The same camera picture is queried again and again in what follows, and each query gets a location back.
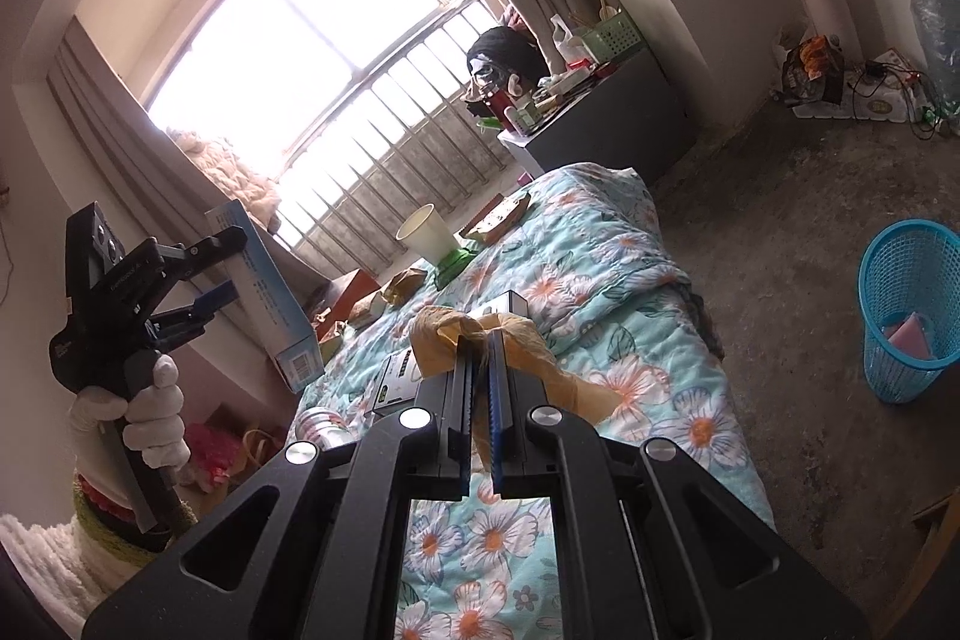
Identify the blue white carton box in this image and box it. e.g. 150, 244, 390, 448
205, 200, 324, 395

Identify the brown paper bag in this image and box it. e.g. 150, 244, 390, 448
410, 304, 625, 424

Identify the pink mesh sponge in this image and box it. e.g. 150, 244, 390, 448
882, 312, 934, 360

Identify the white red bottle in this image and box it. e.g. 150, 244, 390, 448
293, 408, 355, 452

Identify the blue mesh trash basket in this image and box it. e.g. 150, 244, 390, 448
857, 220, 958, 404

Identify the white gloved left hand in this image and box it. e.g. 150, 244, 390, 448
68, 354, 190, 479

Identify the left grey curtain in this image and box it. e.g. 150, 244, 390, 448
45, 14, 332, 327

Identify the red brown wooden box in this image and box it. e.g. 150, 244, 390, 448
313, 269, 379, 341

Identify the small beige snack packet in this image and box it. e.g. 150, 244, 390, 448
348, 291, 387, 330

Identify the small black white box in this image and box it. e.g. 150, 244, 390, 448
373, 347, 423, 416

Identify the yellow snack packet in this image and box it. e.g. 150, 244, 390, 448
381, 266, 428, 308

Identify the white paper cup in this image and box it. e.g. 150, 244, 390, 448
395, 203, 460, 268

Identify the metal balcony railing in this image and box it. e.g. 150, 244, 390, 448
277, 0, 512, 276

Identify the white knit sleeve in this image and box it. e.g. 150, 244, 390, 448
2, 473, 178, 638

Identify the green wrapper under cup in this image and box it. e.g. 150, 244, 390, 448
433, 245, 478, 291

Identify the black bag on cabinet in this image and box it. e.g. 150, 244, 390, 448
467, 26, 550, 86

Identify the white plastic jug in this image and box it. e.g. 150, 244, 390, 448
550, 14, 592, 68

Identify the dark grey cabinet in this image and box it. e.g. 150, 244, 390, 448
498, 47, 697, 184

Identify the green plastic basket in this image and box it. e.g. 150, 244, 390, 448
576, 11, 646, 64

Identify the clutter pile on floor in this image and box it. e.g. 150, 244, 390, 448
773, 35, 934, 124

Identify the empty blue water jug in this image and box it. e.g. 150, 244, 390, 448
910, 0, 958, 107

